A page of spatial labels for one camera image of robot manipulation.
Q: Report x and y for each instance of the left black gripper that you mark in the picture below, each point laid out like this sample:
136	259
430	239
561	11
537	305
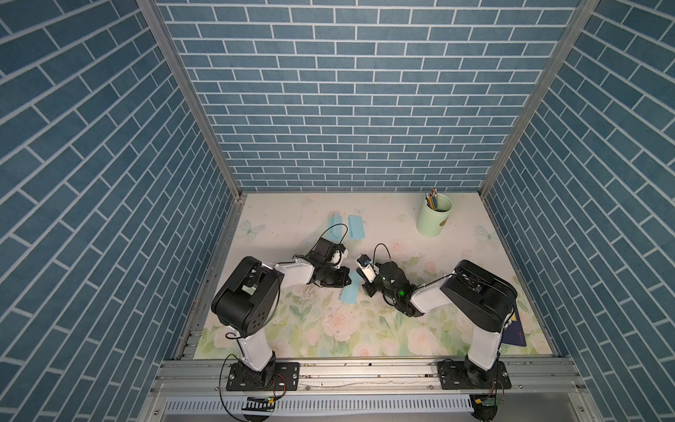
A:
340	282

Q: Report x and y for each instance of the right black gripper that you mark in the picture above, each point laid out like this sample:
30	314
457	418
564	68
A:
368	291

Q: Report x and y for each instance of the light blue paper front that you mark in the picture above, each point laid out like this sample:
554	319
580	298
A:
350	293

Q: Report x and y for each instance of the light blue square paper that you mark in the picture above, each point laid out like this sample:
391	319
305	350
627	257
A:
336	227

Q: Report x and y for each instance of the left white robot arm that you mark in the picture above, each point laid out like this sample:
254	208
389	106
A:
248	299

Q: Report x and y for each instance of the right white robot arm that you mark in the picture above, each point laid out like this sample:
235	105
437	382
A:
488	301

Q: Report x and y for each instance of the floral table mat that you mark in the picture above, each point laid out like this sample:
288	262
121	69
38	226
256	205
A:
312	322

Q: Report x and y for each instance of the green pen cup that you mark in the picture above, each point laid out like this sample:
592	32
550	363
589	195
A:
432	216

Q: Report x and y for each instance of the coloured pencils in cup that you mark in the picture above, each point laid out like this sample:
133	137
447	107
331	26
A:
431	198

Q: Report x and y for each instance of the dark blue book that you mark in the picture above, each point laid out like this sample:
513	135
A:
514	334

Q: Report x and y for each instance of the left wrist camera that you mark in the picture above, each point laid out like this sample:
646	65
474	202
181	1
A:
340	254

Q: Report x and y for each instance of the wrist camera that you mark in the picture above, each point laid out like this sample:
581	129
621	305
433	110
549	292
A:
366	268
340	254

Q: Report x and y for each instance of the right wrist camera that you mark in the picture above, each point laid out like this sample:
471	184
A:
366	268

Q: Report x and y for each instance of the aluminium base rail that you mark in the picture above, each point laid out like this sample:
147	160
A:
192	378

